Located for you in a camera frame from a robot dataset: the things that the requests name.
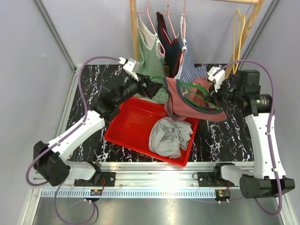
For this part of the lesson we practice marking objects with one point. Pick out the aluminium frame rail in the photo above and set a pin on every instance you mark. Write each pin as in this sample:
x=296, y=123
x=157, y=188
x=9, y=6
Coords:
x=160, y=180

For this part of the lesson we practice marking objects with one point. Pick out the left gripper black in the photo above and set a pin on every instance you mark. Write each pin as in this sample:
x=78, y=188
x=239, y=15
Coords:
x=152, y=88

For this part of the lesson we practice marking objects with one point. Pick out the pink wire hanger middle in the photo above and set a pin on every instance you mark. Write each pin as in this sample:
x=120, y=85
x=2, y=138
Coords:
x=169, y=18

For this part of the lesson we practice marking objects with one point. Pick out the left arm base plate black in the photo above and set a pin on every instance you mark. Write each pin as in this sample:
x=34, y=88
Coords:
x=105, y=179

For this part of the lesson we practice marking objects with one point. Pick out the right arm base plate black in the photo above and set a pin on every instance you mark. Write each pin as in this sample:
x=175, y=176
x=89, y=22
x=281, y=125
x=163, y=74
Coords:
x=207, y=179

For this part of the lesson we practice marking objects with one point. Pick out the green white striped tank top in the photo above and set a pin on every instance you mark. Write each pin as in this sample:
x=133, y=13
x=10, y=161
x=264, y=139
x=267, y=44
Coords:
x=151, y=58

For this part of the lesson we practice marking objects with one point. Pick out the blue white striped tank top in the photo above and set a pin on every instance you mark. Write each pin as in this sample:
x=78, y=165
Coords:
x=188, y=71

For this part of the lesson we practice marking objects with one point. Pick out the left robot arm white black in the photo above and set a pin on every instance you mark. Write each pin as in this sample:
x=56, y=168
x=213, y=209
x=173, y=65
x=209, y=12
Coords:
x=51, y=159

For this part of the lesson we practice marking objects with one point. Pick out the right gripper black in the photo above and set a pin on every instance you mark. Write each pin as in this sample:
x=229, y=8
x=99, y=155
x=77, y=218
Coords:
x=214, y=97

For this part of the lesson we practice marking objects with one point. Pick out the wooden clothes rack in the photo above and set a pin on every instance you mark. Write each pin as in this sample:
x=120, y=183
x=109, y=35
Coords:
x=255, y=6

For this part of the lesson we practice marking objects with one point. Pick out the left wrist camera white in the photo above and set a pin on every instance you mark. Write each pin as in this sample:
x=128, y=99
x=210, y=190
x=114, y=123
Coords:
x=130, y=66

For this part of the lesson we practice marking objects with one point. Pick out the yellow plastic hanger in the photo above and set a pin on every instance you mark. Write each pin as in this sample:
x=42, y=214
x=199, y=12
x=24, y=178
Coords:
x=239, y=21

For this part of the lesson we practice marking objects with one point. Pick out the green plastic hanger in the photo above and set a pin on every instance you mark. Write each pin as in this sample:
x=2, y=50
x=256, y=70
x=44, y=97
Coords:
x=193, y=93

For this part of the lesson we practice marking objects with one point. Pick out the pink wire hanger right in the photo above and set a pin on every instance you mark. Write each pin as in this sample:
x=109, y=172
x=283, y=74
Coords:
x=183, y=33

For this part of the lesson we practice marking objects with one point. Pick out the red plastic tray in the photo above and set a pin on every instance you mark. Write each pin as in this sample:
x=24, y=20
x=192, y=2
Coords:
x=131, y=129

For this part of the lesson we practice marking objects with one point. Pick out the red tank top grey trim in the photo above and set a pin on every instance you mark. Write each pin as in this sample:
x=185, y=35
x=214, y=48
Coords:
x=179, y=109

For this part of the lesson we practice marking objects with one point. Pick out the navy maroon tank top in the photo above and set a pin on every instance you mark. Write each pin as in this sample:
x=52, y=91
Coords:
x=172, y=47

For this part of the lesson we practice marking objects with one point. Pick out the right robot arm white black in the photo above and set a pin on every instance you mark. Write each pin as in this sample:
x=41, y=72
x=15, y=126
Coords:
x=268, y=178

